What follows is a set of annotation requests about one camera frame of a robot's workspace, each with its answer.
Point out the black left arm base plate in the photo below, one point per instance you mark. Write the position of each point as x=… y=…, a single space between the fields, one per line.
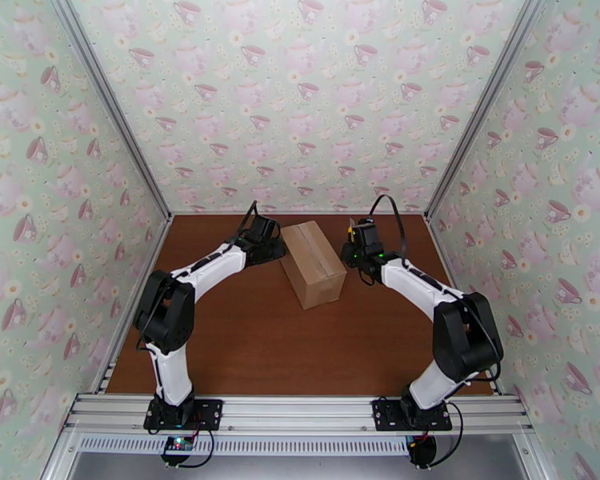
x=207 y=413

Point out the aluminium mounting rail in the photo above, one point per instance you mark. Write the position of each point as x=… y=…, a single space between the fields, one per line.
x=300 y=413

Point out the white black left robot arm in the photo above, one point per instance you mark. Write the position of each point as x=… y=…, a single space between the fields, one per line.
x=172 y=373

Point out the brown cardboard express box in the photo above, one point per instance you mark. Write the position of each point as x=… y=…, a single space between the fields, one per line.
x=310 y=263

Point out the aluminium floor back rail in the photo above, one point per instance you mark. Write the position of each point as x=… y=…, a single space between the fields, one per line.
x=300 y=212

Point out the aluminium floor side rail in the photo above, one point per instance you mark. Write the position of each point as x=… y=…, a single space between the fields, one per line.
x=145 y=283
x=450 y=266

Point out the short aluminium frame bar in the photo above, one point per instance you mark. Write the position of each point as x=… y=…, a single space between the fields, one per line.
x=532 y=458
x=60 y=456

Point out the small circuit board green light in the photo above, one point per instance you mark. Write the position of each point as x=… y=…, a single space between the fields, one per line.
x=178 y=444

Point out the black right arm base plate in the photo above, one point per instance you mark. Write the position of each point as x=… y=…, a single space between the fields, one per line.
x=387 y=413

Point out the round black controller box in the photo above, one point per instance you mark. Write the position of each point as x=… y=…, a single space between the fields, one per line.
x=422 y=451

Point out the grey metal shelf plate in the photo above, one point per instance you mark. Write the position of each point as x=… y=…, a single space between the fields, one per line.
x=300 y=468

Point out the tall aluminium corner post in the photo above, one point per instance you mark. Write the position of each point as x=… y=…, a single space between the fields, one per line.
x=110 y=101
x=485 y=101

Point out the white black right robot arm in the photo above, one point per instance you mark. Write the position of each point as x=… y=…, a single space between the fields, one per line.
x=432 y=383

